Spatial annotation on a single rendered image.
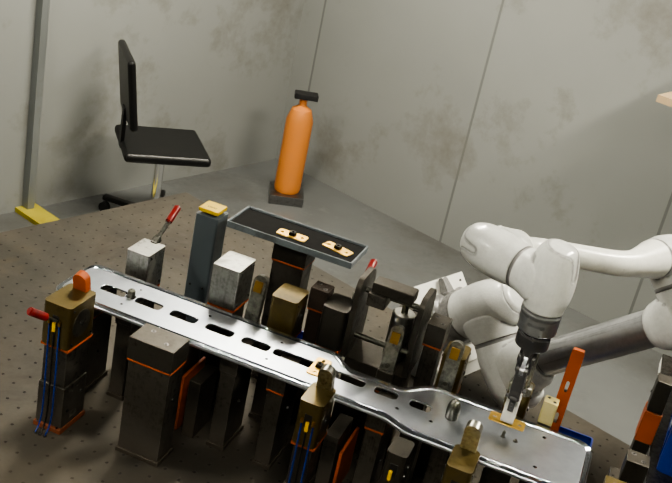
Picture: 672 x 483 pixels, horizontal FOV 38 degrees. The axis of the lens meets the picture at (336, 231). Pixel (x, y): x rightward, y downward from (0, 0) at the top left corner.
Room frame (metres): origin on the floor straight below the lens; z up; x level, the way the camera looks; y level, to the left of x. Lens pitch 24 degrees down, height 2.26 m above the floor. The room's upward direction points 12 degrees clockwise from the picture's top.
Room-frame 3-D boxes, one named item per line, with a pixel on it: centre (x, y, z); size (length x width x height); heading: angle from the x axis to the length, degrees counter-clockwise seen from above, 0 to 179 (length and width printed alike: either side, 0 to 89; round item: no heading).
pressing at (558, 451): (2.06, -0.01, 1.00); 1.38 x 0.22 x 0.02; 74
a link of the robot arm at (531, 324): (1.93, -0.47, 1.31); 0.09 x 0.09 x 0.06
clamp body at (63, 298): (2.03, 0.59, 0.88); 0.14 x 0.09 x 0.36; 164
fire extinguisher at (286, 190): (5.51, 0.34, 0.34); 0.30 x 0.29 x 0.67; 144
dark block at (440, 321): (2.20, -0.31, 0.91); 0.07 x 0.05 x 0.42; 164
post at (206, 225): (2.52, 0.35, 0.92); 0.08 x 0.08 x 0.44; 74
